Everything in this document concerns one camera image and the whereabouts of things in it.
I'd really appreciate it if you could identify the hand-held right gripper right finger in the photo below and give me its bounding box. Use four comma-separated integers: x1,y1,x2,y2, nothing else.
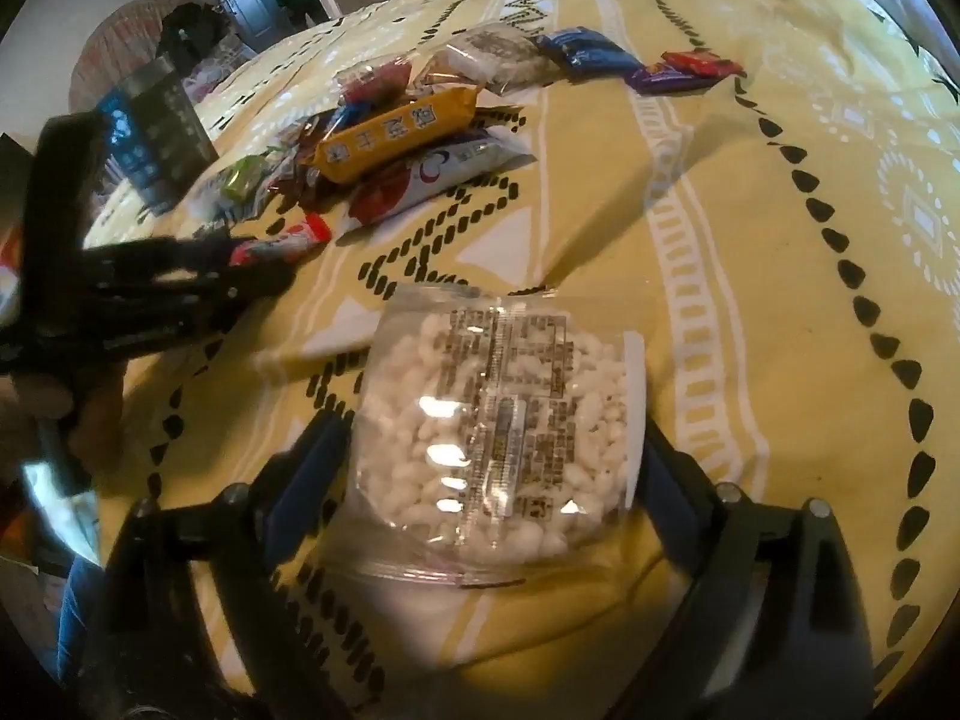
600,412,878,720

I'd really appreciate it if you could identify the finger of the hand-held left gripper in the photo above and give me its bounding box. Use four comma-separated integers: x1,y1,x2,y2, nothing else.
82,232,295,310
0,298,235,377

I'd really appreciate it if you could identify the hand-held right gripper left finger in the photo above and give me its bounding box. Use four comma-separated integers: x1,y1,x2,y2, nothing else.
56,412,391,720

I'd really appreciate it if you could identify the small red white packet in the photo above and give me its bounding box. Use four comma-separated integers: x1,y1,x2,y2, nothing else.
229,214,332,267

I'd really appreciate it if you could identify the clear packet of white puffed snack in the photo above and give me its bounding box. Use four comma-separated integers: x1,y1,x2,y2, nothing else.
352,283,647,587

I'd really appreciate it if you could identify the person's left hand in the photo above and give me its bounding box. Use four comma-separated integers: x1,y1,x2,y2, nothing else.
0,369,125,445

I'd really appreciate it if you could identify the green wrapped candy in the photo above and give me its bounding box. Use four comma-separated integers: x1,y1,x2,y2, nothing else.
199,154,275,207

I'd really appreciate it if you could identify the black printed box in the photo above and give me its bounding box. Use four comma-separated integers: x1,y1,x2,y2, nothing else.
94,64,220,217

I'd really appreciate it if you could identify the brown snack packet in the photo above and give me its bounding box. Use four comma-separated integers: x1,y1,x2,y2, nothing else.
270,109,353,203

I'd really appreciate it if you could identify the pink striped round cushion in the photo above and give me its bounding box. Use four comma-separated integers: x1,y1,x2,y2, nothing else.
69,0,188,113

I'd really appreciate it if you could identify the dark cloth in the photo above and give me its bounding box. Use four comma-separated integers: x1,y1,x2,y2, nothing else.
154,4,241,76

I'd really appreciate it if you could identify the orange snack packet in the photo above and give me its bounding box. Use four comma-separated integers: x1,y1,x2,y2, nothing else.
311,82,481,185

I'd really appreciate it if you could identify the yellow patterned blanket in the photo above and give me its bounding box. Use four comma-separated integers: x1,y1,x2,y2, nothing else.
82,0,960,706

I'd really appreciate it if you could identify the dark red candy wrapper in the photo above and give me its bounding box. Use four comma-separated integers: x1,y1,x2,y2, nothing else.
334,52,417,106

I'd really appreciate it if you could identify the white and red snack packet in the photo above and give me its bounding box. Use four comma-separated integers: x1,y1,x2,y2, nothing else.
349,127,537,230

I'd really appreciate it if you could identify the clear packet of puffed rice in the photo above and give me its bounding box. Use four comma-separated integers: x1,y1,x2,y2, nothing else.
442,22,556,87

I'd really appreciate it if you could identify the purple snack packet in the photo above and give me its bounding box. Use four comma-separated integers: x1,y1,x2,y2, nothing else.
628,60,695,95

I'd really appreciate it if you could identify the red snack bar packet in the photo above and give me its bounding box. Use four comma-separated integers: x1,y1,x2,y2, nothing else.
661,49,745,80

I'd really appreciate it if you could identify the blue dark snack packet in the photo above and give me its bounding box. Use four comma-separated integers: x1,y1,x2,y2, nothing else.
536,28,646,80

